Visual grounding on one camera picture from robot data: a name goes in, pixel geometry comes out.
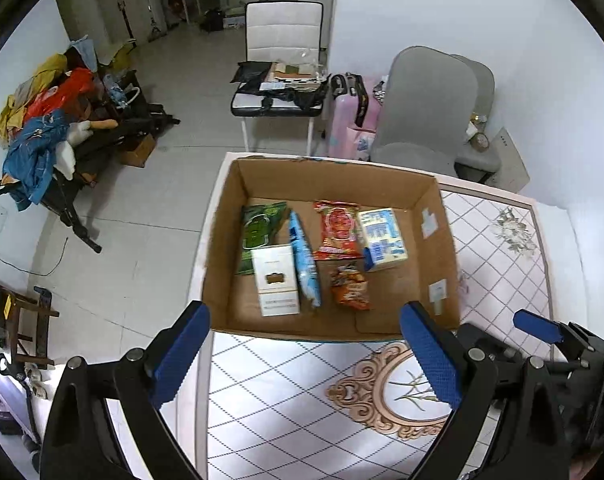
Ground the flat cardboard sheet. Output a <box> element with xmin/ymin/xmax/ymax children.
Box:
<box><xmin>492</xmin><ymin>127</ymin><xmax>531</xmax><ymax>194</ymax></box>

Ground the small orange snack packet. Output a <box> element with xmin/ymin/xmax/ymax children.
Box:
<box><xmin>329</xmin><ymin>262</ymin><xmax>372</xmax><ymax>311</ymax></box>

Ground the blue and white carton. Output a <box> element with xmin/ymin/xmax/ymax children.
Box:
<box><xmin>357</xmin><ymin>207</ymin><xmax>411</xmax><ymax>272</ymax></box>

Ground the white box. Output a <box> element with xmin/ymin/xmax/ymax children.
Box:
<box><xmin>251</xmin><ymin>244</ymin><xmax>301</xmax><ymax>318</ymax></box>

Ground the grey upholstered chair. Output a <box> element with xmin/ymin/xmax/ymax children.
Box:
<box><xmin>369</xmin><ymin>46</ymin><xmax>478</xmax><ymax>179</ymax></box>
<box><xmin>451</xmin><ymin>55</ymin><xmax>501</xmax><ymax>184</ymax></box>

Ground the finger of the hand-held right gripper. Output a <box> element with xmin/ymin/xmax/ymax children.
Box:
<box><xmin>513</xmin><ymin>310</ymin><xmax>604</xmax><ymax>362</ymax></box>
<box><xmin>457</xmin><ymin>324</ymin><xmax>526</xmax><ymax>362</ymax></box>

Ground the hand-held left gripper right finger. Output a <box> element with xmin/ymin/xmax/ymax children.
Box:
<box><xmin>399</xmin><ymin>301</ymin><xmax>570</xmax><ymax>480</ymax></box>

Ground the white padded chair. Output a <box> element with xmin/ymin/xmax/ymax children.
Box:
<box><xmin>230</xmin><ymin>1</ymin><xmax>329</xmax><ymax>157</ymax></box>

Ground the pink suitcase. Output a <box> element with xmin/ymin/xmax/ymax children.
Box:
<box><xmin>327</xmin><ymin>73</ymin><xmax>383</xmax><ymax>162</ymax></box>

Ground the pile of colourful clothes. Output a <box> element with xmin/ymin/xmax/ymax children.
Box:
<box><xmin>0</xmin><ymin>35</ymin><xmax>132</xmax><ymax>212</ymax></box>

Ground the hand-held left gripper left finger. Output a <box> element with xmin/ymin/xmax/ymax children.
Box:
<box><xmin>40</xmin><ymin>300</ymin><xmax>211</xmax><ymax>480</ymax></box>

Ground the black bag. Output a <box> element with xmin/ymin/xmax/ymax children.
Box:
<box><xmin>233</xmin><ymin>61</ymin><xmax>273</xmax><ymax>84</ymax></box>

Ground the red snack packet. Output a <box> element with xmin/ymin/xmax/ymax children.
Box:
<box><xmin>313</xmin><ymin>200</ymin><xmax>364</xmax><ymax>261</ymax></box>

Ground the blue long packet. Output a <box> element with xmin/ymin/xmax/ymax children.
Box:
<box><xmin>288</xmin><ymin>210</ymin><xmax>323</xmax><ymax>309</ymax></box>

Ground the small brown cardboard box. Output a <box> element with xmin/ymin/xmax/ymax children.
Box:
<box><xmin>119</xmin><ymin>132</ymin><xmax>158</xmax><ymax>169</ymax></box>

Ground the green snack packet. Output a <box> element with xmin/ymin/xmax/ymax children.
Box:
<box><xmin>236</xmin><ymin>201</ymin><xmax>289</xmax><ymax>276</ymax></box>

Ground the black folding rack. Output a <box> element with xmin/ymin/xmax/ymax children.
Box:
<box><xmin>0</xmin><ymin>72</ymin><xmax>181</xmax><ymax>254</ymax></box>

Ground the floral patterned tablecloth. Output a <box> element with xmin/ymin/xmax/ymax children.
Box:
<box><xmin>192</xmin><ymin>151</ymin><xmax>585</xmax><ymax>480</ymax></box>

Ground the stack of papers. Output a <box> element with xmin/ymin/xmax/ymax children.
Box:
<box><xmin>268</xmin><ymin>59</ymin><xmax>327</xmax><ymax>92</ymax></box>

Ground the dark wooden chair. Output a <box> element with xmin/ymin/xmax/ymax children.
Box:
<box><xmin>0</xmin><ymin>270</ymin><xmax>60</xmax><ymax>367</ymax></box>

